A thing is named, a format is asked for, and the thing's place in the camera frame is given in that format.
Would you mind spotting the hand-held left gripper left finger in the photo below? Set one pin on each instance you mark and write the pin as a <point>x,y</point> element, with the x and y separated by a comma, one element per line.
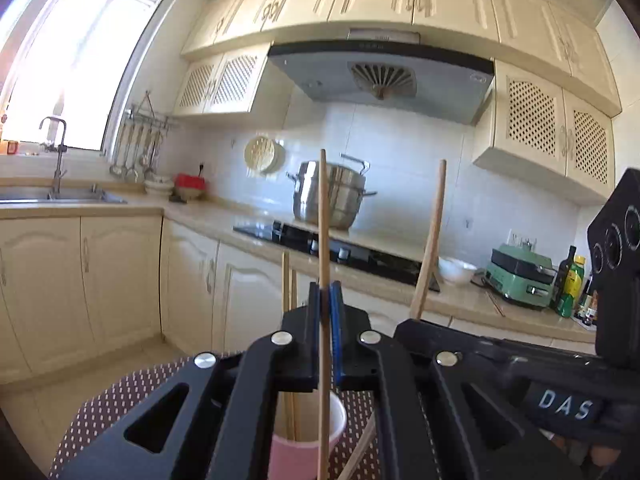
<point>314,320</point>

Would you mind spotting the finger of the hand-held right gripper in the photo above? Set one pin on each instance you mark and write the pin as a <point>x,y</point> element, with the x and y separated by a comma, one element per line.
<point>480,342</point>

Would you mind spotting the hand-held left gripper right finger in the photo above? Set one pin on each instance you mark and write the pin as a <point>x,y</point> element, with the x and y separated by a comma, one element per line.
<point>336,330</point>

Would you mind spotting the thin wooden chopstick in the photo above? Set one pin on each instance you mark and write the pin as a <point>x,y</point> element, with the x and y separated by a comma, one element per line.
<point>360,452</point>
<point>323,210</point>
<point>285,280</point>

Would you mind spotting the thick wooden stick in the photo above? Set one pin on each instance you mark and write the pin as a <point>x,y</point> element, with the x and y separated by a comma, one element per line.
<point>432,225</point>

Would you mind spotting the pink cup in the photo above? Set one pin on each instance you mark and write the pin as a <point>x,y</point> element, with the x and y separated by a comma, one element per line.
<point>295,460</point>

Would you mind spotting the row of hanging kitchen utensils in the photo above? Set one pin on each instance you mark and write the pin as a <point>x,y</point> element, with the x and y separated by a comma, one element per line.
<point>132,155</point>

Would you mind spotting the person's right hand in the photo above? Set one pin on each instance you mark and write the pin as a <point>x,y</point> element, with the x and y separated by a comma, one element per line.
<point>605,456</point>

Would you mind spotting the small dark sauce bottles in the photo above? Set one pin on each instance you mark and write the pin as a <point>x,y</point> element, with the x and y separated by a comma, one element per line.
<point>587,305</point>

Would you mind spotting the chopsticks on counter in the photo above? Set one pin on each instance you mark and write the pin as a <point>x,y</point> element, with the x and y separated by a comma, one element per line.
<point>496,304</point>

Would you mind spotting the yellow green bottle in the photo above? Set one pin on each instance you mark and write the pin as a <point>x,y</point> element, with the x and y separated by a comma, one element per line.
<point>574,285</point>

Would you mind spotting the dark oil bottle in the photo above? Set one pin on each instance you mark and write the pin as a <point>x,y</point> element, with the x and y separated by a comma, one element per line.
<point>567,275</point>

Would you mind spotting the white bowl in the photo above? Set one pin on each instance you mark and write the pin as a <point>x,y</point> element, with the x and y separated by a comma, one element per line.
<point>457,271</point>

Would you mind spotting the green countertop appliance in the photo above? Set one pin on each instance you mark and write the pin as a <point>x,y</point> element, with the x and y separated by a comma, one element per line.
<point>520,275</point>

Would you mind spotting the black glass cooktop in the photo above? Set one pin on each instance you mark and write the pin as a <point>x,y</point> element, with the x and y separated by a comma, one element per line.
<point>360,255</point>

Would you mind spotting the steel steamer pot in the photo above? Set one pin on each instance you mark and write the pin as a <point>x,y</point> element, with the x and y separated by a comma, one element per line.
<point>345,195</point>

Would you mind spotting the cream round steamer basket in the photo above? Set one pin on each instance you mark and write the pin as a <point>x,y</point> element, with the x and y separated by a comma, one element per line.
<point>262,156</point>

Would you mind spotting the red container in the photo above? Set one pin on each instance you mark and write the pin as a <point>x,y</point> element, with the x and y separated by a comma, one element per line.
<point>190,185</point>

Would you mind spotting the stack of white dishes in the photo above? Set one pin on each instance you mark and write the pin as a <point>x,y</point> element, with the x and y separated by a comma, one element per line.
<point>159,186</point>

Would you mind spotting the cream lower kitchen cabinets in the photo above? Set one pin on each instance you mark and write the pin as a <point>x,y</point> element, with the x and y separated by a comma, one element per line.
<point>110,280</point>

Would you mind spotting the brown polka dot tablecloth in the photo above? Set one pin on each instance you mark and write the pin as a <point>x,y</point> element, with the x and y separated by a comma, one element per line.
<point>100,410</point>

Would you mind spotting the grey range hood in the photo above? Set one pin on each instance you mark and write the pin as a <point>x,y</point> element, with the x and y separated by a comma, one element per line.
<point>330,70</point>

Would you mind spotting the steel sink faucet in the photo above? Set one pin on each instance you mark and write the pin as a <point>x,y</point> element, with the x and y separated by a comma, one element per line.
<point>59,170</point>

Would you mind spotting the steel kitchen sink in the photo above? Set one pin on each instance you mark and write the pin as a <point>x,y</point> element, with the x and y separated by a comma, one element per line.
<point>30,195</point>

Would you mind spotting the small red jar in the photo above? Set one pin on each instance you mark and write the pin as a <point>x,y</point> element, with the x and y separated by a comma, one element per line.
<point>13,147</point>

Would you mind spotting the kitchen window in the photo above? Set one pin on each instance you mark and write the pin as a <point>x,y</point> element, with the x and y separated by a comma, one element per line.
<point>60,60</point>

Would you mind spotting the cream lattice door wall cabinet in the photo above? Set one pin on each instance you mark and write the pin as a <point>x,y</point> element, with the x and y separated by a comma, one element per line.
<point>220,82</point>
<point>545,125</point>

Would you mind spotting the wall utensil rack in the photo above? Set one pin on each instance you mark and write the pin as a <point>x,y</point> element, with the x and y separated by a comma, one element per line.
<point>147,115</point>

